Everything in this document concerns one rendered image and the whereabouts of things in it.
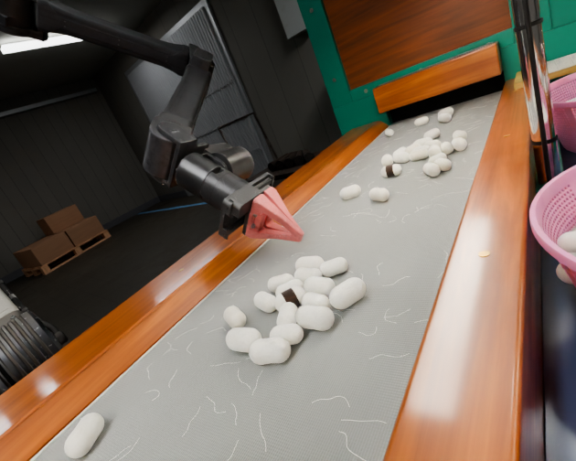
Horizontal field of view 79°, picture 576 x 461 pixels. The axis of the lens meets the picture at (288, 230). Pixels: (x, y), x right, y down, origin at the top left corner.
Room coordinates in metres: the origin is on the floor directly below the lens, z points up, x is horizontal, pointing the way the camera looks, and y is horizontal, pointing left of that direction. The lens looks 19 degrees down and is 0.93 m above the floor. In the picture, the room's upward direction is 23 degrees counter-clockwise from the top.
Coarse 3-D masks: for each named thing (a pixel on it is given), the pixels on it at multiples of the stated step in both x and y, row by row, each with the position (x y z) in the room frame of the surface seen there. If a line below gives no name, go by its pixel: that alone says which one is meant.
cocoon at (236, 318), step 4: (228, 308) 0.33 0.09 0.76; (232, 308) 0.33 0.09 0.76; (236, 308) 0.33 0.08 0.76; (224, 312) 0.33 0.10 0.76; (228, 312) 0.33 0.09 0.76; (232, 312) 0.32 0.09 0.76; (236, 312) 0.32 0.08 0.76; (240, 312) 0.32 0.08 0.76; (224, 316) 0.33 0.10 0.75; (228, 316) 0.32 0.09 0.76; (232, 316) 0.32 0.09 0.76; (236, 316) 0.31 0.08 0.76; (240, 316) 0.32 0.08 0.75; (244, 316) 0.32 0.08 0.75; (228, 320) 0.32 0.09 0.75; (232, 320) 0.31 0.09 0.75; (236, 320) 0.31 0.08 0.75; (240, 320) 0.31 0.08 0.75; (244, 320) 0.32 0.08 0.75; (232, 324) 0.31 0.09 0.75; (236, 324) 0.31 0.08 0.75; (240, 324) 0.31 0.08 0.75; (244, 324) 0.32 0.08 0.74
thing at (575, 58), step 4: (568, 56) 0.75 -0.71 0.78; (572, 56) 0.73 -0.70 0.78; (552, 60) 0.77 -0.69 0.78; (556, 60) 0.76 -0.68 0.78; (560, 60) 0.74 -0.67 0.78; (564, 60) 0.72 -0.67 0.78; (568, 60) 0.71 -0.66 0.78; (572, 60) 0.69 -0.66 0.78; (548, 64) 0.76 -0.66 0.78; (552, 64) 0.74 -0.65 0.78; (556, 64) 0.72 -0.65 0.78; (560, 64) 0.70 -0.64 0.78; (564, 64) 0.69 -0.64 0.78; (568, 64) 0.68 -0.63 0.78; (572, 64) 0.66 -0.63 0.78; (548, 68) 0.72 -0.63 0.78; (552, 68) 0.70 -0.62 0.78; (556, 68) 0.69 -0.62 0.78; (560, 68) 0.67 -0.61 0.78; (564, 68) 0.67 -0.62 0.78
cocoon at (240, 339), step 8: (232, 328) 0.29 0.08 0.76; (240, 328) 0.28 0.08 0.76; (248, 328) 0.28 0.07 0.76; (232, 336) 0.28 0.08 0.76; (240, 336) 0.27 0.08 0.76; (248, 336) 0.27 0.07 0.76; (256, 336) 0.27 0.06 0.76; (232, 344) 0.27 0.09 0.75; (240, 344) 0.27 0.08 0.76; (248, 344) 0.26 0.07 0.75; (248, 352) 0.27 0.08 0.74
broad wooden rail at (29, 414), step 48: (336, 144) 0.97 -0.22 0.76; (288, 192) 0.68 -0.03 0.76; (240, 240) 0.53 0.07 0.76; (144, 288) 0.48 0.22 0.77; (192, 288) 0.43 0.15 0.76; (96, 336) 0.39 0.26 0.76; (144, 336) 0.37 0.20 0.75; (48, 384) 0.32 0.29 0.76; (96, 384) 0.32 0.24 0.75; (0, 432) 0.28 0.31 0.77; (48, 432) 0.27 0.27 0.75
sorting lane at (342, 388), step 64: (448, 128) 0.74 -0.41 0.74; (320, 192) 0.67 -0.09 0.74; (448, 192) 0.43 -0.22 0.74; (256, 256) 0.49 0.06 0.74; (320, 256) 0.40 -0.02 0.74; (384, 256) 0.34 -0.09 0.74; (448, 256) 0.29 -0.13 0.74; (192, 320) 0.38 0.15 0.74; (256, 320) 0.32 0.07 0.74; (384, 320) 0.24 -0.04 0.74; (128, 384) 0.30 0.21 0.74; (192, 384) 0.26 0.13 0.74; (256, 384) 0.23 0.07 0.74; (320, 384) 0.20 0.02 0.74; (384, 384) 0.18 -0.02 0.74; (128, 448) 0.22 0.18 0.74; (192, 448) 0.20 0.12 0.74; (256, 448) 0.17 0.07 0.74; (320, 448) 0.16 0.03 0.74; (384, 448) 0.14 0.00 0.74
